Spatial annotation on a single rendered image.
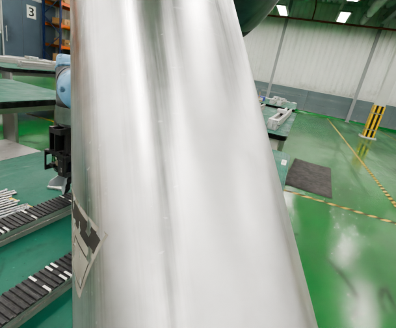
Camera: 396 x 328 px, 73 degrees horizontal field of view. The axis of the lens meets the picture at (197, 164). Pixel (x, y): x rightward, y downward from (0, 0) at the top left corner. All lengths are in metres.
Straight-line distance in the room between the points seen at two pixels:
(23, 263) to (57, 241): 0.08
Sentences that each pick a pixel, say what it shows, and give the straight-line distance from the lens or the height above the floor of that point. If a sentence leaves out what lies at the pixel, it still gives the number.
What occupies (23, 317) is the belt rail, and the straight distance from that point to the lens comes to 0.54.
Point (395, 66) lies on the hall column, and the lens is 10.89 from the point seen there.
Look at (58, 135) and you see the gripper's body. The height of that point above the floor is 0.99.
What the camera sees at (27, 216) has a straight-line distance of 0.72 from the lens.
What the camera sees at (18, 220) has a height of 0.81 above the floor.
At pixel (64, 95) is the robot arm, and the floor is 1.10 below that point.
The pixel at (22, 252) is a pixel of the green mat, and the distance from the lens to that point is 0.67.
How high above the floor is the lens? 1.18
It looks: 19 degrees down
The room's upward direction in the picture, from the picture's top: 11 degrees clockwise
